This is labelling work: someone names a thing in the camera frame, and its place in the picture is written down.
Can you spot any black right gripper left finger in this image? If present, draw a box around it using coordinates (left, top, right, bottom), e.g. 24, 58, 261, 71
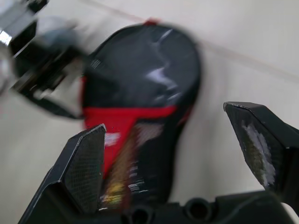
22, 124, 107, 224

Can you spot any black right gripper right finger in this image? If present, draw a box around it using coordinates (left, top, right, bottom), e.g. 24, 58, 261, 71
223, 101, 299, 195

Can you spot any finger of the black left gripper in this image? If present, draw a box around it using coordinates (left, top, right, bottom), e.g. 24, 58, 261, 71
21, 92, 81, 120
81, 66, 123, 96

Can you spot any black and red paddle case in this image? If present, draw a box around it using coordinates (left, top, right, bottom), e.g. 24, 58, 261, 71
80, 17, 203, 210

